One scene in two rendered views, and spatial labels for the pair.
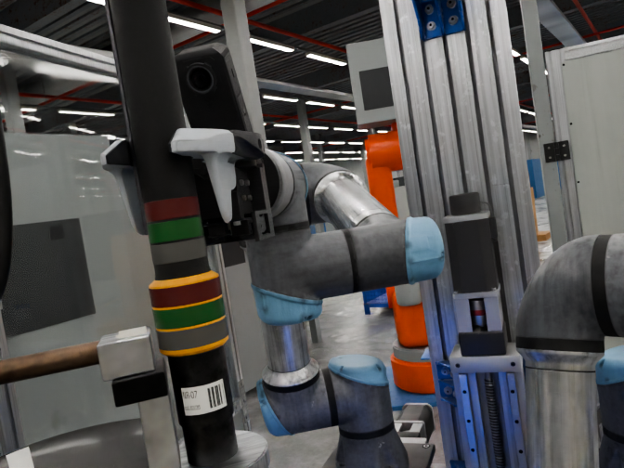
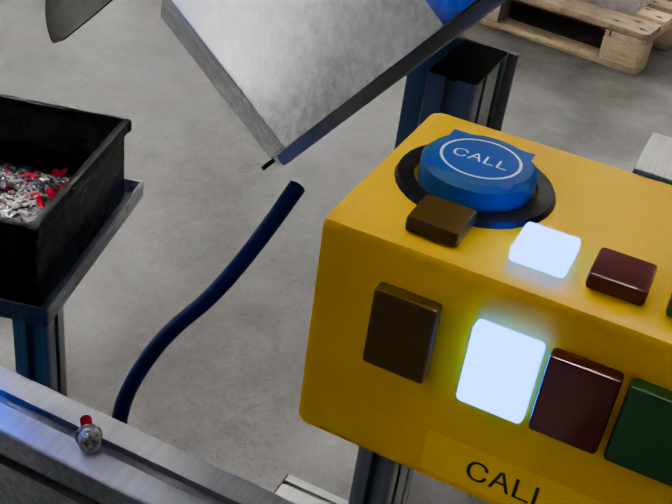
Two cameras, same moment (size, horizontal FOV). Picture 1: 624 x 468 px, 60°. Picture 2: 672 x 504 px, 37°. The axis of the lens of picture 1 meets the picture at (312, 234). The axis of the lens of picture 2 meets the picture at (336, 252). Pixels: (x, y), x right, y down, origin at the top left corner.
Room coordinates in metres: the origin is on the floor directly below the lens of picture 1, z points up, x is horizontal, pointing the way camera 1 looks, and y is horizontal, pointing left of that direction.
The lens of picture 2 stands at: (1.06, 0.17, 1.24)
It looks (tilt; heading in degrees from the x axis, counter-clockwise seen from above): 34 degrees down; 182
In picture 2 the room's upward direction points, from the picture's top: 8 degrees clockwise
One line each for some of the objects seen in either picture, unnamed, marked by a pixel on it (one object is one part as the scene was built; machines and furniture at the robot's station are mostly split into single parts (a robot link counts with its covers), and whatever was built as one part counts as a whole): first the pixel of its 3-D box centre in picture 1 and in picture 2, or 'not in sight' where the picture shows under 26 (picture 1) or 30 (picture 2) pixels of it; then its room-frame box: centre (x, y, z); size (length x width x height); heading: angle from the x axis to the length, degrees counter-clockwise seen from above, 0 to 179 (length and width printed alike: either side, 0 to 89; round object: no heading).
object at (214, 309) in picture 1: (188, 310); not in sight; (0.34, 0.08, 1.54); 0.04 x 0.04 x 0.01
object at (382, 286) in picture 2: not in sight; (401, 333); (0.81, 0.18, 1.04); 0.02 x 0.01 x 0.03; 70
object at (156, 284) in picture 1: (188, 310); not in sight; (0.34, 0.08, 1.54); 0.04 x 0.04 x 0.05
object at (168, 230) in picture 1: (175, 229); not in sight; (0.34, 0.08, 1.59); 0.03 x 0.03 x 0.01
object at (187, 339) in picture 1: (192, 331); not in sight; (0.34, 0.08, 1.53); 0.04 x 0.04 x 0.01
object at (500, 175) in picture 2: not in sight; (476, 176); (0.76, 0.20, 1.08); 0.04 x 0.04 x 0.02
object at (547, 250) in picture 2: not in sight; (545, 249); (0.80, 0.22, 1.08); 0.02 x 0.02 x 0.01; 70
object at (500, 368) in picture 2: not in sight; (499, 371); (0.82, 0.21, 1.04); 0.02 x 0.01 x 0.03; 70
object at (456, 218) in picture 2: not in sight; (441, 220); (0.79, 0.19, 1.08); 0.02 x 0.02 x 0.01; 70
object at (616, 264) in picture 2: not in sight; (621, 275); (0.81, 0.24, 1.08); 0.02 x 0.02 x 0.01; 70
